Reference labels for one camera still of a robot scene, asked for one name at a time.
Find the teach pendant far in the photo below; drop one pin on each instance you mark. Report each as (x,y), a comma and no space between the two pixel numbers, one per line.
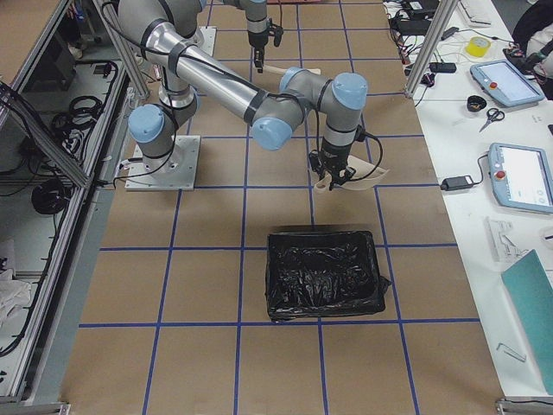
(505,84)

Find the black scissors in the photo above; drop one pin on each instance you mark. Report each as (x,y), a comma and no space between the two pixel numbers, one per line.
(492,115)

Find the black lined bin right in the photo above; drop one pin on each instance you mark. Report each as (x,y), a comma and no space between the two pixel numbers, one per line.
(323,274)

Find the teach pendant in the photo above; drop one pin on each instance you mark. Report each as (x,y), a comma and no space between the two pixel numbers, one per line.
(505,84)
(520,177)

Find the aluminium frame post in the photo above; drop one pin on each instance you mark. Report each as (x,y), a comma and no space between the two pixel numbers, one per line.
(438,25)

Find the teal folder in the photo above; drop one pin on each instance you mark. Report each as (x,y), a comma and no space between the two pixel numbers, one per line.
(531,294)

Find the teach pendant near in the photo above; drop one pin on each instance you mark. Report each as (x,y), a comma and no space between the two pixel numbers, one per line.
(520,177)

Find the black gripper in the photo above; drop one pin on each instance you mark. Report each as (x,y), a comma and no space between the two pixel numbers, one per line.
(333,161)
(257,40)

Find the black power adapter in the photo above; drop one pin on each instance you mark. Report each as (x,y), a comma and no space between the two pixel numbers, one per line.
(454,183)

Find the yellow tape roll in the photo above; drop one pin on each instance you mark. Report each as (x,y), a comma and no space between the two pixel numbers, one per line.
(477,46)

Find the white dustpan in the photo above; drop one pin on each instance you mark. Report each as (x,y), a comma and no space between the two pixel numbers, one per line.
(365,176)

